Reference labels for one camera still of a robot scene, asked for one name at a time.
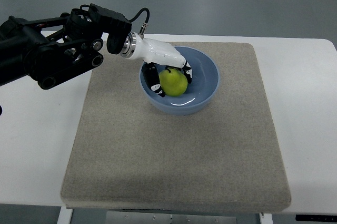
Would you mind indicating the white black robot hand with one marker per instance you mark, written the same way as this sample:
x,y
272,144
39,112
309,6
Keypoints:
x,y
157,56

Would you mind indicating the green pear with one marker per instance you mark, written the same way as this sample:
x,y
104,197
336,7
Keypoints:
x,y
173,82

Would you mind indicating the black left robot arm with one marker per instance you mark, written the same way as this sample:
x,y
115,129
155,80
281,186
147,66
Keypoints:
x,y
54,50

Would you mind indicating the blue ceramic bowl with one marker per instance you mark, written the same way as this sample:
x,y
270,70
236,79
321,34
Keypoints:
x,y
205,82

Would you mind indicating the grey felt mat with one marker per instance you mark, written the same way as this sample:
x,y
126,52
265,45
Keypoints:
x,y
127,154

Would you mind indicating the black table control panel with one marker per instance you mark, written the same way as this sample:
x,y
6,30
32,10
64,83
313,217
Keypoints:
x,y
316,218

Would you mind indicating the white table frame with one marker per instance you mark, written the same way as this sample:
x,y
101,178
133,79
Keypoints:
x,y
102,216

